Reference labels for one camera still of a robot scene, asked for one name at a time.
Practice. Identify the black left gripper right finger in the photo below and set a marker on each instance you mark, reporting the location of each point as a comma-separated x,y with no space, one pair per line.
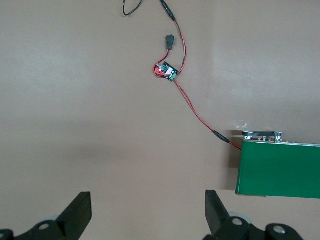
216,217

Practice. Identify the small black connector plug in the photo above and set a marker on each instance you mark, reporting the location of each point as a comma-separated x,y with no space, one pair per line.
170,42

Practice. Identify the green conveyor belt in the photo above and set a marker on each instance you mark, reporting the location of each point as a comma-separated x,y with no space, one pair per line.
277,170

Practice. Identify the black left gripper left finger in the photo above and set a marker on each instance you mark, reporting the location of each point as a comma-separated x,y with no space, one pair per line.
75,212

